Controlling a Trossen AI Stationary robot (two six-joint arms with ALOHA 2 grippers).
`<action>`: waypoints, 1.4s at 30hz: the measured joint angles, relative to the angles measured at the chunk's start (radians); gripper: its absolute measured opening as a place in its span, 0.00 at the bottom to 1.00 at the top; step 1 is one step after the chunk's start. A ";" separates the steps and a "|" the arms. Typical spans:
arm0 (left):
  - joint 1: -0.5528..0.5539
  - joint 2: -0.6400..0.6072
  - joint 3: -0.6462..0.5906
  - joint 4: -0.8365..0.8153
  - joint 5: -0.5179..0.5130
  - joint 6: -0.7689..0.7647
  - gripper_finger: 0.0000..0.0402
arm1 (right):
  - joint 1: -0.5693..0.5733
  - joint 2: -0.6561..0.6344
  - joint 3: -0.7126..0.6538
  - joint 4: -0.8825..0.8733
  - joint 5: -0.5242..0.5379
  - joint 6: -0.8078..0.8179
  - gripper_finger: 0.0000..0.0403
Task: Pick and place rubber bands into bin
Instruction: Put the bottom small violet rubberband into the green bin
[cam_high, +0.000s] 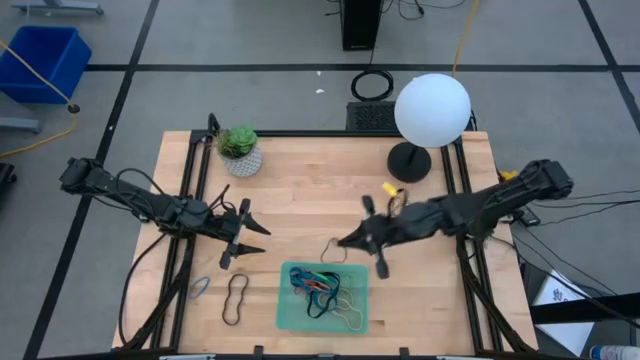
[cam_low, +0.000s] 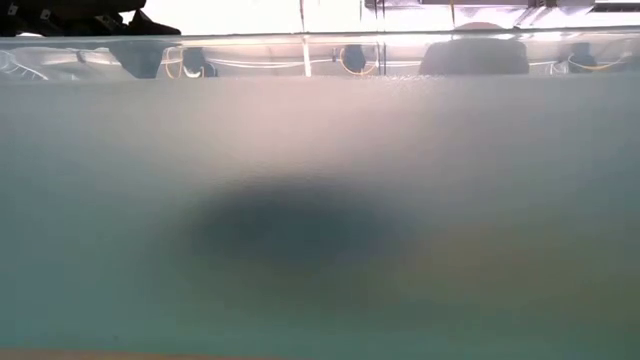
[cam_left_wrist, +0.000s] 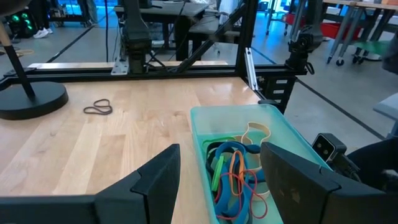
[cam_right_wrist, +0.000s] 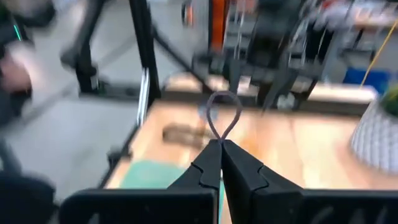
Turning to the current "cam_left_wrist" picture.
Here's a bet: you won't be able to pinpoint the black table-level camera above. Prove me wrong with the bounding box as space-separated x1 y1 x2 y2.
311 133 348 163

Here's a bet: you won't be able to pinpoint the black camera cable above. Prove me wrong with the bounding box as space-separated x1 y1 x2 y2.
334 154 363 183

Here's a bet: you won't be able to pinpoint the black rounded object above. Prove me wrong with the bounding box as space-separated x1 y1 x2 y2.
346 136 398 194

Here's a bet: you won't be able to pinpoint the person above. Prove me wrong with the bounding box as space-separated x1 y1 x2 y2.
27 0 54 40

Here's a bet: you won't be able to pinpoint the grey rolling table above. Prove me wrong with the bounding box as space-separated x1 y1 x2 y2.
323 0 398 68

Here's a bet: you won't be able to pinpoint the teal translucent plastic bin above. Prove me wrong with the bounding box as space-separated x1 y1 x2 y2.
189 104 330 224

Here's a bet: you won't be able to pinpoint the orange rubber band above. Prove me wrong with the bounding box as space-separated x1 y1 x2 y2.
228 150 246 197

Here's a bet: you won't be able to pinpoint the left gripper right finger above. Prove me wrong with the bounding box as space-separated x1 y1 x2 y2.
260 142 341 224

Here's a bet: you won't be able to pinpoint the black jointed stand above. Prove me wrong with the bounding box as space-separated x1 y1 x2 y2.
285 0 325 75

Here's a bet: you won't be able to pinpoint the black hanging cable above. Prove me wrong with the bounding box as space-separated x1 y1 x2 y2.
104 0 109 63

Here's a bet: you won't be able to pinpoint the silver mounting plate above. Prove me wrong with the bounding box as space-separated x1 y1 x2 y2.
111 57 130 76

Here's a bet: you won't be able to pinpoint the wide blue rubber band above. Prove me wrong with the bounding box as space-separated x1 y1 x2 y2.
214 141 265 184
214 174 254 224

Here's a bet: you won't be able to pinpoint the grey table corner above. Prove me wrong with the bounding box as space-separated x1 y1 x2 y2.
373 92 398 139

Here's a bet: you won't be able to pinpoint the thin brown rubber band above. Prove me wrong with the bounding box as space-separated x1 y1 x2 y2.
83 98 113 116

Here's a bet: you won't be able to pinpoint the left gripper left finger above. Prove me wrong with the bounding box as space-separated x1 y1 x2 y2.
95 143 182 224

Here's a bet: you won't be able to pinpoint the green rubber band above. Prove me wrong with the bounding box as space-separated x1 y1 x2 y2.
201 136 238 192

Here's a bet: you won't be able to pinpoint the black bracket white labels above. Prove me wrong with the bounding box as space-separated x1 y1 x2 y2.
257 75 298 114

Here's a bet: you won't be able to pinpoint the green flat object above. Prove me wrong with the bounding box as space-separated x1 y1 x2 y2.
354 40 391 57

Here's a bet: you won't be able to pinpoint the beige rubber band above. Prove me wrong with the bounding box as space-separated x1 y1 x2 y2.
241 121 272 202

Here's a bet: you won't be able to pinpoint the red plastic bin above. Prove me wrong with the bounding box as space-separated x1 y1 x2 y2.
320 22 363 41

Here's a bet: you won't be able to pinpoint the silver aluminium extrusion bar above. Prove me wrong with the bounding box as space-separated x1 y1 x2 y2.
244 46 259 91

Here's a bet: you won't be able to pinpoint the wide black rubber band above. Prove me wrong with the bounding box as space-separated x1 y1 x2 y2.
205 141 262 175

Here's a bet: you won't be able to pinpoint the dark grey office desk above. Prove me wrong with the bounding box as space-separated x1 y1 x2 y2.
113 0 218 62

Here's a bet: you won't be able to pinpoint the black aluminium table frame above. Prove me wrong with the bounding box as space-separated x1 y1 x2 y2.
0 0 315 94

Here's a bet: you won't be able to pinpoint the thin red rubber band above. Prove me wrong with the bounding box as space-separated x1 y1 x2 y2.
214 169 269 221

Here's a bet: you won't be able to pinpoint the white globe table lamp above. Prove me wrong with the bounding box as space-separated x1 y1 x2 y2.
0 0 69 121

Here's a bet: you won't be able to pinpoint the computer with green lights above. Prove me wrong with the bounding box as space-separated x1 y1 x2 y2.
6 12 35 39

